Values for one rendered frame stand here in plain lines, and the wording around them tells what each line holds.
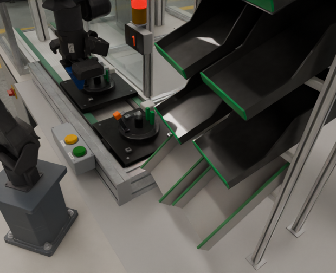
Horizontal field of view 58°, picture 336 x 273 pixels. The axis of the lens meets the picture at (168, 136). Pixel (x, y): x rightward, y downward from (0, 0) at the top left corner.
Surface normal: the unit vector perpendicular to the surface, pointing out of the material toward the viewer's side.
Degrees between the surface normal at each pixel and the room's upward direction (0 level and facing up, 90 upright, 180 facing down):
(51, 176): 0
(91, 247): 0
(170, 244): 0
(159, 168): 45
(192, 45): 25
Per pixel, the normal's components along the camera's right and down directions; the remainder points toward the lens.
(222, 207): -0.62, -0.37
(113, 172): 0.04, -0.77
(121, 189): 0.58, 0.54
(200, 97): -0.35, -0.59
